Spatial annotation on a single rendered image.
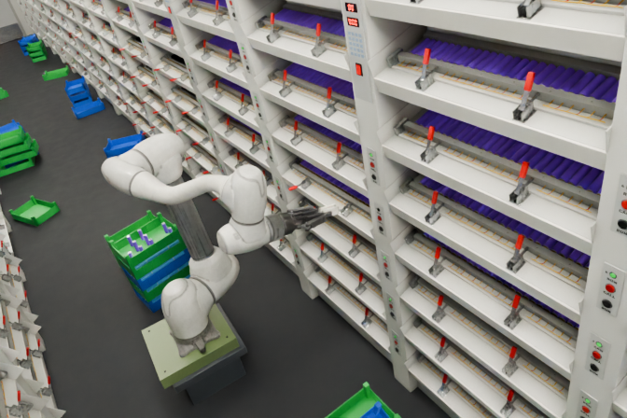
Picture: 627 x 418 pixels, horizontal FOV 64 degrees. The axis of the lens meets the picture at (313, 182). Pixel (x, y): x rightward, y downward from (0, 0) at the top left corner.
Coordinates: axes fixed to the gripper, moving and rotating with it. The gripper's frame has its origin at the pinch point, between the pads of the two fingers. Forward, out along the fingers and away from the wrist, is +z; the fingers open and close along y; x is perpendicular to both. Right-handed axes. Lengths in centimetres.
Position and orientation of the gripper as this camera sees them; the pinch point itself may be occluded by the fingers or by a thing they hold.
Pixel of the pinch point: (328, 211)
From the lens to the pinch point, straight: 177.9
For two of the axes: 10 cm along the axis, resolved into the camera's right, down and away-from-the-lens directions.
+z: 8.2, -2.1, 5.3
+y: 5.7, 3.6, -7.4
